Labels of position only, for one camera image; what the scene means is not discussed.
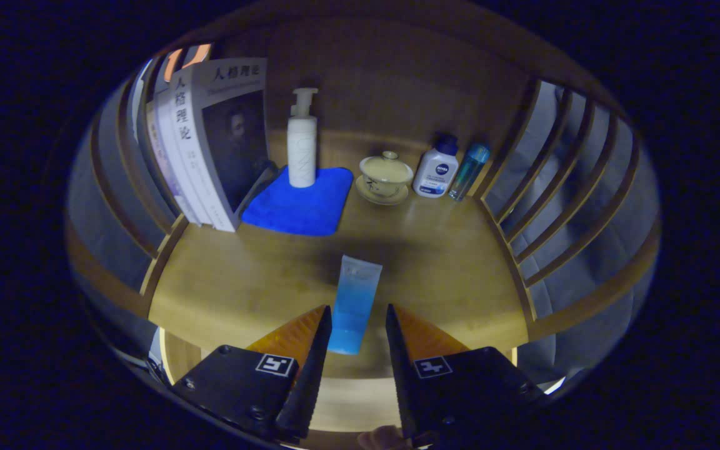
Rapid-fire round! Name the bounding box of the wooden cabinet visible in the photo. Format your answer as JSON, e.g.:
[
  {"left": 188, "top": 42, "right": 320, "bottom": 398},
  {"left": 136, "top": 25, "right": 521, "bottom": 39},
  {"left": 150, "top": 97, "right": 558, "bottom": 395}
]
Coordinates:
[{"left": 63, "top": 0, "right": 664, "bottom": 432}]

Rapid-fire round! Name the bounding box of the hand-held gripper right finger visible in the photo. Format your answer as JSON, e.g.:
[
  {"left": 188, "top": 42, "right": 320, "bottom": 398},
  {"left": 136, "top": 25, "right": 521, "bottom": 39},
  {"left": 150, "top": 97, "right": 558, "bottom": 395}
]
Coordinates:
[{"left": 385, "top": 304, "right": 545, "bottom": 446}]

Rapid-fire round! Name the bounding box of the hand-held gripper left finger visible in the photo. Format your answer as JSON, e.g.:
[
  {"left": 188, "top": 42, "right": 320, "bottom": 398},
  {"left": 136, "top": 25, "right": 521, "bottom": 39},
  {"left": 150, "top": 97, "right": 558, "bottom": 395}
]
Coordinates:
[{"left": 169, "top": 304, "right": 333, "bottom": 441}]

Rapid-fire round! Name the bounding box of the lilac book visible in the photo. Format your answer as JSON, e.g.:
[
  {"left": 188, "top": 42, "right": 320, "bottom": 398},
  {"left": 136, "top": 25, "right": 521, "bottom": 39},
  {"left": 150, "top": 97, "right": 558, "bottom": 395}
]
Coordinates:
[{"left": 146, "top": 119, "right": 201, "bottom": 226}]

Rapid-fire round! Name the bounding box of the blue squeeze tube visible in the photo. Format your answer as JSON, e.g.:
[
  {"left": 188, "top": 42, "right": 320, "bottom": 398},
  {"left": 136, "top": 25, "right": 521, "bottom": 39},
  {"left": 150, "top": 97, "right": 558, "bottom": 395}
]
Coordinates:
[{"left": 327, "top": 255, "right": 383, "bottom": 356}]

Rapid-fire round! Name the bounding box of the teal slim bottle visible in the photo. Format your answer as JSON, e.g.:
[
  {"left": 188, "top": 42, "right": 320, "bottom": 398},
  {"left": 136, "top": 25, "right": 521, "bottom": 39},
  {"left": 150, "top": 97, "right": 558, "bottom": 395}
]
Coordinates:
[{"left": 448, "top": 143, "right": 491, "bottom": 202}]

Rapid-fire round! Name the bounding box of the wooden countertop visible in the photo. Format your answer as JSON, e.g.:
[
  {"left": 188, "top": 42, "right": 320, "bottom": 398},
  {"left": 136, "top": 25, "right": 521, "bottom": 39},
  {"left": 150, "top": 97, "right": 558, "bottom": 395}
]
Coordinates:
[{"left": 147, "top": 130, "right": 536, "bottom": 379}]

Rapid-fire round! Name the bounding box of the white pump bottle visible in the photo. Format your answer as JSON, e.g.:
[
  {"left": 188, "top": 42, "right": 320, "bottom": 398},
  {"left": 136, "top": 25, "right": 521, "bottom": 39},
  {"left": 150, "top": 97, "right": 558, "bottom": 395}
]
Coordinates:
[{"left": 287, "top": 87, "right": 319, "bottom": 188}]

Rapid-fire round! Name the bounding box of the thick white book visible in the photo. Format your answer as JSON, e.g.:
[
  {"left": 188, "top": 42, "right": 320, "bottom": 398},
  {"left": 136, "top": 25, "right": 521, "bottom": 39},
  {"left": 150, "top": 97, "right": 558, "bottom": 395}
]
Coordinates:
[{"left": 169, "top": 57, "right": 279, "bottom": 233}]

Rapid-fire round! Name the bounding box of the thin white book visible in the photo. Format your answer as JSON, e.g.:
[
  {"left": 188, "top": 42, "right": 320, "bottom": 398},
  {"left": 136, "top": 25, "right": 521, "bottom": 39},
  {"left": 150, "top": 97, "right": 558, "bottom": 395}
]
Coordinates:
[{"left": 154, "top": 87, "right": 214, "bottom": 227}]

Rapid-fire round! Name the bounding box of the white lotion bottle blue cap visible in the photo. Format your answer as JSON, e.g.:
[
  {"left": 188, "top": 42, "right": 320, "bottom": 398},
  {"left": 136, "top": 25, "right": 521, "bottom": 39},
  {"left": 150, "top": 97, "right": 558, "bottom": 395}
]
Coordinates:
[{"left": 412, "top": 134, "right": 459, "bottom": 199}]

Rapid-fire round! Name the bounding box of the lidded tea cup with saucer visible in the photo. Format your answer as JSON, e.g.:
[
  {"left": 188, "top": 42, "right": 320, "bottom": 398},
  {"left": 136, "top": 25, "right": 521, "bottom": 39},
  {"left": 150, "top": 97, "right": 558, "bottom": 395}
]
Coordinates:
[{"left": 355, "top": 151, "right": 414, "bottom": 206}]

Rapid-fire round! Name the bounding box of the blue cloth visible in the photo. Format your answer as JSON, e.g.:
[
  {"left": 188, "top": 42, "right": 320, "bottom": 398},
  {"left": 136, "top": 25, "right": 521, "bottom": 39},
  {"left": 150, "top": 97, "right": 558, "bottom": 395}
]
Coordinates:
[{"left": 241, "top": 166, "right": 354, "bottom": 237}]

